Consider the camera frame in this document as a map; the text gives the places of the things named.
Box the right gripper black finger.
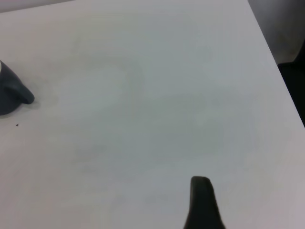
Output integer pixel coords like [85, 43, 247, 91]
[183, 176, 226, 229]

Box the black bulky object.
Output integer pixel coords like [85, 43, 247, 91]
[277, 53, 305, 127]

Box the grey ceramic cup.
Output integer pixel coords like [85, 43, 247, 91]
[0, 60, 36, 116]

